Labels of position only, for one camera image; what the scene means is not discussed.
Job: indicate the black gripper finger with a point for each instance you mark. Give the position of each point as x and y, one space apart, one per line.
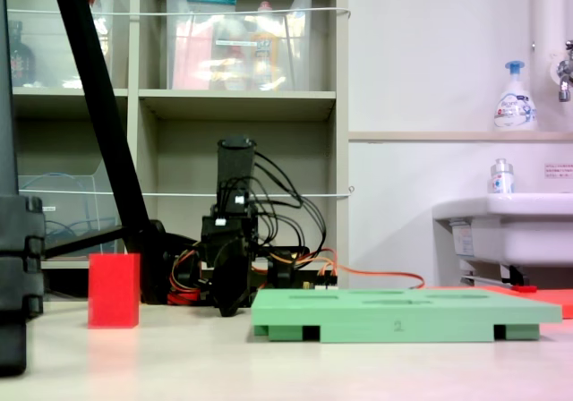
222 284
239 280

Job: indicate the red square block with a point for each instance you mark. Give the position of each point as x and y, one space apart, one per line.
114 291

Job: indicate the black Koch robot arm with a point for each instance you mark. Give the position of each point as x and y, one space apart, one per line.
235 168

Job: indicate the black table clamp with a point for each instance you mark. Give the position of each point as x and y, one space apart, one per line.
282 271

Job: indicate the circuit board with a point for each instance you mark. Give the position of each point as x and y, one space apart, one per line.
320 285

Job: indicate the beige shelving unit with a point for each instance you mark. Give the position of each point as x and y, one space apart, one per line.
237 105

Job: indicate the black tripod brace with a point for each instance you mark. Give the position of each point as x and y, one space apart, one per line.
85 240

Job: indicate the clear file holder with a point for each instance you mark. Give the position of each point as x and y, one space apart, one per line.
67 213

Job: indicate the green shape sorting board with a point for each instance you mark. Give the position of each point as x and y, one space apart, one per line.
403 318

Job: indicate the large clear plastic bin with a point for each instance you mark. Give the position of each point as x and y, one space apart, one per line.
237 52

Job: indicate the black tripod leg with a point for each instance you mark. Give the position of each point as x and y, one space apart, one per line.
96 92

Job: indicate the notched black stack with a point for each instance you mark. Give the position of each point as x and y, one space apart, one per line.
18 258

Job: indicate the small clear plastic bin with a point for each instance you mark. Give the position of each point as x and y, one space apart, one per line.
49 47

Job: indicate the dark patterned bottle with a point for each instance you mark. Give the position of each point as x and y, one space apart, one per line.
21 61

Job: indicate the small silver capped bottle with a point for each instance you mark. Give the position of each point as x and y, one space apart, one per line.
501 179

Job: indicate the white sink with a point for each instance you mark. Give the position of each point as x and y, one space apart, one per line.
515 235

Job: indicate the red clip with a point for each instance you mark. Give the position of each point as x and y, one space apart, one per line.
524 288

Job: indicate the white foam soap bottle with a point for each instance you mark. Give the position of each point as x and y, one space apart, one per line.
515 105

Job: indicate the chrome faucet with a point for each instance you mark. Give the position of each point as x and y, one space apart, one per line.
564 79

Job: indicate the dark grey vertical post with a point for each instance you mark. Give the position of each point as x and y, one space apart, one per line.
6 83

